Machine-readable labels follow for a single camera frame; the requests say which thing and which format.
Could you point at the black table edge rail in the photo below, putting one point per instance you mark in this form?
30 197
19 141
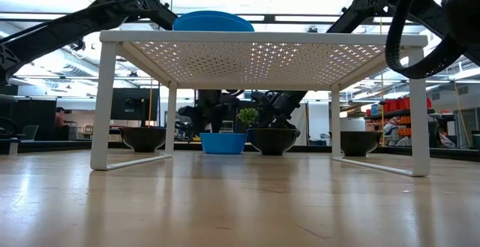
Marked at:
450 154

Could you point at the background black robot arm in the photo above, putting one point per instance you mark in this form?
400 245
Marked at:
187 121

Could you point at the dark trash bin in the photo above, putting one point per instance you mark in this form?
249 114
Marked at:
476 140

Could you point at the person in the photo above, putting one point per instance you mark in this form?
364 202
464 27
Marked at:
60 121

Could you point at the rack with red orange bins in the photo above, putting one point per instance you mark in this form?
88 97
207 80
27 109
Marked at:
393 105

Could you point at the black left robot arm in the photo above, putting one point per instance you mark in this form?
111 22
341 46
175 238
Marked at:
56 33

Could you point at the white perforated metal shelf riser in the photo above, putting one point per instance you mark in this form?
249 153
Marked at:
262 38

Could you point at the black overhead frame bar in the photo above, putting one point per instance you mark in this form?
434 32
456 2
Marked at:
270 18

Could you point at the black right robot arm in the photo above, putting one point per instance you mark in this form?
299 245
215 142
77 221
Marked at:
375 3

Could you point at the white hanging cloth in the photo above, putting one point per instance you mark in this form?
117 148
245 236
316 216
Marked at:
303 123

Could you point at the black bowl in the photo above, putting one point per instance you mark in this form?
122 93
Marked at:
360 143
142 140
273 142

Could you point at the green potted plant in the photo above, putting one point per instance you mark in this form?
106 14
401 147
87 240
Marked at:
247 115

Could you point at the black partition panel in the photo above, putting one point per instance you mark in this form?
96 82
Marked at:
37 113

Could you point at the black monitor screen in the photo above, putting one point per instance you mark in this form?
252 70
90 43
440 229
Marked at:
131 104

